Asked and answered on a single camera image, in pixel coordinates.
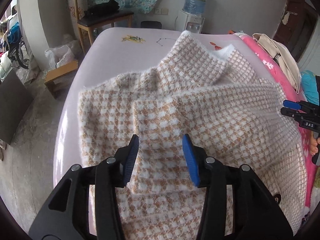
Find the beige houndstooth knit coat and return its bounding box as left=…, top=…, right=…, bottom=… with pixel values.
left=78, top=31, right=307, bottom=239

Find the cream clothes pile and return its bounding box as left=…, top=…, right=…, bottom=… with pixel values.
left=252, top=33, right=301, bottom=94

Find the person's right hand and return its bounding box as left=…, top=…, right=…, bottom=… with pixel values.
left=309, top=132, right=320, bottom=155

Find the teal garment on bed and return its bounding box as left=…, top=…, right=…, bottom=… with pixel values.
left=301, top=70, right=319, bottom=105

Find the pink floral bedsheet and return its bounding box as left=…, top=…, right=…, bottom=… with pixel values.
left=235, top=33, right=318, bottom=224

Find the dark wooden door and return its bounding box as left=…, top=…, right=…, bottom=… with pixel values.
left=273, top=0, right=318, bottom=61

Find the small wooden stool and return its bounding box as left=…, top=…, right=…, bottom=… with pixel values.
left=44, top=60, right=79, bottom=99

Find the white plastic bag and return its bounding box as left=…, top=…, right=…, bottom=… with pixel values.
left=44, top=45, right=75, bottom=69

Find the wooden chair with dark seat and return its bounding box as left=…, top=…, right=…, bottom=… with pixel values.
left=73, top=0, right=134, bottom=53

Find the white water dispenser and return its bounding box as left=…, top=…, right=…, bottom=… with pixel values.
left=174, top=10, right=205, bottom=34

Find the blue water bottle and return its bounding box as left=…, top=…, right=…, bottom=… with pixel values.
left=183, top=0, right=206, bottom=16

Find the black bag on chair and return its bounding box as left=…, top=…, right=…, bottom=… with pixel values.
left=85, top=0, right=120, bottom=17

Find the wheelchair with blue bag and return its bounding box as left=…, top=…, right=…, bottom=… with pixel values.
left=1, top=14, right=30, bottom=69

